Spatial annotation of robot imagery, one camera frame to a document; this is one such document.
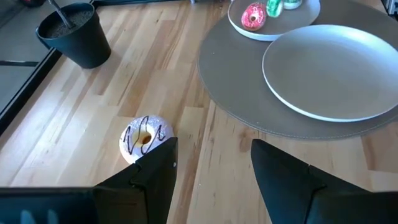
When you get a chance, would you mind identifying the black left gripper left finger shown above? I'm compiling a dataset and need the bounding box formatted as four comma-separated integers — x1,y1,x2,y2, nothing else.
92,136,179,224

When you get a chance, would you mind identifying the large grey white plate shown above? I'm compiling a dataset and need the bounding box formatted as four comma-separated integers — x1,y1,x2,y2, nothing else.
261,24,398,123

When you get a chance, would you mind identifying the white donut with chocolate drizzle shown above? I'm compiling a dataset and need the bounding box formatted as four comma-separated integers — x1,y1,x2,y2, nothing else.
118,114,175,165

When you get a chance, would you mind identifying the round grey placemat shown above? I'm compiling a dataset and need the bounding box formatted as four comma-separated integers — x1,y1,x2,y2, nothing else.
197,0,398,141

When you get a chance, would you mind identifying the small pink frosted donut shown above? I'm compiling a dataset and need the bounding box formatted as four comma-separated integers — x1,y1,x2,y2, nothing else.
240,2,269,32

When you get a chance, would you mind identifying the small grey white plate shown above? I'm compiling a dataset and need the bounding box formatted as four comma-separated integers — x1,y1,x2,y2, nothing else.
226,0,322,42

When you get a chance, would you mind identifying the black plant pot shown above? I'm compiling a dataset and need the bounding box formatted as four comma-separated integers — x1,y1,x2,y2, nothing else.
35,2,112,70

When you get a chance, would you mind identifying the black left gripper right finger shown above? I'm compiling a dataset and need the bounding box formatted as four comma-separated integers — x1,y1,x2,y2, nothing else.
250,138,376,224

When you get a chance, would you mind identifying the green sprinkled white donut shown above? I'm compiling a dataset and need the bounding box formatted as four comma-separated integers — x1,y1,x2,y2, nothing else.
282,0,303,11
266,0,284,19

